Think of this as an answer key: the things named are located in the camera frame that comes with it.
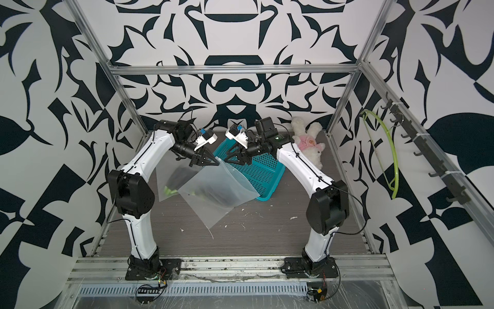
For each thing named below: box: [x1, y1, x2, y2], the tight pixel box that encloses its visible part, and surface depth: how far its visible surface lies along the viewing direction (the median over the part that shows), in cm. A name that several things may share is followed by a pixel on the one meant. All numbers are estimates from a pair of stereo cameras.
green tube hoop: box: [361, 109, 400, 200], surface depth 71 cm
